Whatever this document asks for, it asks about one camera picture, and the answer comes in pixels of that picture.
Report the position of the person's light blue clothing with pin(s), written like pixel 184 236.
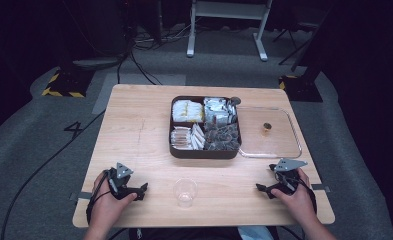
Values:
pixel 255 233

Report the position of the brown compartment box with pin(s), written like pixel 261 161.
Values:
pixel 204 154

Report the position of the black tripod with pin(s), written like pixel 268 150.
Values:
pixel 294 40

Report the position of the person's right hand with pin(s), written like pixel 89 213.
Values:
pixel 299 203

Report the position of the black stand base hazard stripes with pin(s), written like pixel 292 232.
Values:
pixel 69 85
pixel 302 88

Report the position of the white metal table frame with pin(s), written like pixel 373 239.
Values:
pixel 229 10

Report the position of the small grey round cap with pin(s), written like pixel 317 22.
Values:
pixel 235 100

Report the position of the pile of yellow white packets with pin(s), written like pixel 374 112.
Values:
pixel 187 111

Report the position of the clear plastic cup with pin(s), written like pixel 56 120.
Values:
pixel 185 191

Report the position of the person's left hand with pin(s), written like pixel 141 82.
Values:
pixel 105 210

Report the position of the pile of clear wrapped sticks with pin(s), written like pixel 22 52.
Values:
pixel 180 138

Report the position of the pile of white sachets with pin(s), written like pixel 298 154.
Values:
pixel 198 136

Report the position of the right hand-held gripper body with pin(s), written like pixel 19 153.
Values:
pixel 288 181

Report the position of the clear box lid with knob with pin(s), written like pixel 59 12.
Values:
pixel 270 143

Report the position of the person's dark clothing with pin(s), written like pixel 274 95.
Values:
pixel 184 234

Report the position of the grey tape strip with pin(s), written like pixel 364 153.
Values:
pixel 82 196
pixel 320 187

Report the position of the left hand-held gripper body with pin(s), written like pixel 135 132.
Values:
pixel 119 185

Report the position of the pile of silver packets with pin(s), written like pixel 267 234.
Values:
pixel 219 110

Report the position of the pile of dark packets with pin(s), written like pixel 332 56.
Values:
pixel 222 136

